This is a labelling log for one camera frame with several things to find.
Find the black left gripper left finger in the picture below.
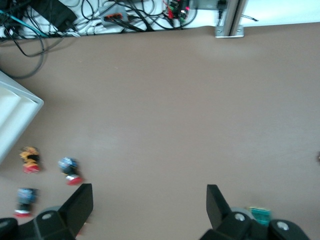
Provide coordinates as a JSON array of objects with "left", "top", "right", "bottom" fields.
[{"left": 0, "top": 182, "right": 94, "bottom": 240}]

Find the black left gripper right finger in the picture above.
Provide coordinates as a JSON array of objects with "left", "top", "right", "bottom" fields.
[{"left": 199, "top": 184, "right": 312, "bottom": 240}]

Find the green load switch base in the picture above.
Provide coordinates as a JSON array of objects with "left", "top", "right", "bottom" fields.
[{"left": 246, "top": 205, "right": 273, "bottom": 227}]

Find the emergency stop button silver collar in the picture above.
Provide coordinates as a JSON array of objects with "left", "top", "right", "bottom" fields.
[{"left": 57, "top": 156, "right": 85, "bottom": 187}]

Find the red button, blue-grey block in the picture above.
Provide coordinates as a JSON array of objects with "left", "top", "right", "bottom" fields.
[{"left": 12, "top": 187, "right": 40, "bottom": 219}]

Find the emergency stop button orange body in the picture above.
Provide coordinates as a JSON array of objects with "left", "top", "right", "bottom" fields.
[{"left": 19, "top": 146, "right": 42, "bottom": 175}]

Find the white plastic storage bin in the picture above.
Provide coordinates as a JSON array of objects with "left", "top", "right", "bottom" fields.
[{"left": 0, "top": 69, "right": 45, "bottom": 166}]

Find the black power adapter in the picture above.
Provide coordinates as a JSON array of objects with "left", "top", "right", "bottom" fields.
[{"left": 31, "top": 0, "right": 79, "bottom": 30}]

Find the grey network hub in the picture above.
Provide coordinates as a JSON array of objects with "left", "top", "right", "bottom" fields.
[{"left": 98, "top": 4, "right": 129, "bottom": 28}]

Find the black plug connector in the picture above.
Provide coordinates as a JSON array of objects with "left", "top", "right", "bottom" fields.
[{"left": 216, "top": 0, "right": 228, "bottom": 16}]

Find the green circuit board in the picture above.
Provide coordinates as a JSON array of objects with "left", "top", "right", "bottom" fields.
[{"left": 162, "top": 0, "right": 191, "bottom": 22}]

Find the grey metal box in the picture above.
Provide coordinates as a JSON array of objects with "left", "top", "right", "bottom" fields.
[{"left": 192, "top": 0, "right": 219, "bottom": 10}]

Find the thick grey cable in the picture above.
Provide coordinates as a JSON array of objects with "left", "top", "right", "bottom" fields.
[{"left": 0, "top": 37, "right": 46, "bottom": 80}]

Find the teal cable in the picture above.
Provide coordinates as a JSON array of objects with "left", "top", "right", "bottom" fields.
[{"left": 0, "top": 9, "right": 50, "bottom": 39}]

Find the aluminium profile post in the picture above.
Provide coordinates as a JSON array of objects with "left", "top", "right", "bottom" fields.
[{"left": 214, "top": 0, "right": 249, "bottom": 39}]

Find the braided black white cable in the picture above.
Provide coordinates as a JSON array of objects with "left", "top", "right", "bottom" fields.
[{"left": 241, "top": 14, "right": 260, "bottom": 23}]

